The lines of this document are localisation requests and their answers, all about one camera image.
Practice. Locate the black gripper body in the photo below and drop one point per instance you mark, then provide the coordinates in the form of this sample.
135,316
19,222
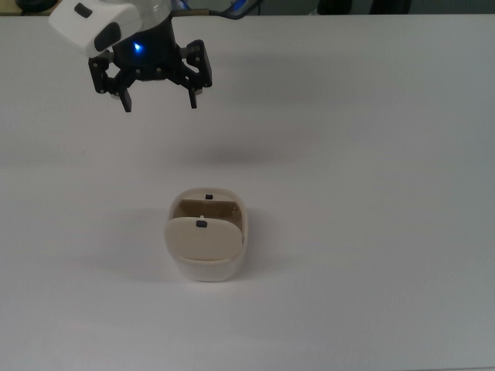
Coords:
154,54

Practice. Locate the small white trash can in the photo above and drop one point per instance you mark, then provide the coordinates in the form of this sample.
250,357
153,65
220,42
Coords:
210,270

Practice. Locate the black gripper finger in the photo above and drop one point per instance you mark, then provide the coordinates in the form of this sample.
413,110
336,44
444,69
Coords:
199,69
106,83

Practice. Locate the cream trash can lid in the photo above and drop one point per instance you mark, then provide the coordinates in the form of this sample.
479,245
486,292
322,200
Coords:
201,243

